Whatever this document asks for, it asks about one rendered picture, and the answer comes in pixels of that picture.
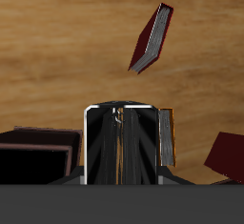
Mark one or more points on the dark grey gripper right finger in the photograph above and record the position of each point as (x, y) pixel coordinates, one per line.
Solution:
(168, 177)

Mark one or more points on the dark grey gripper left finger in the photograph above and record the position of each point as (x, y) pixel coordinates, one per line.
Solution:
(76, 177)

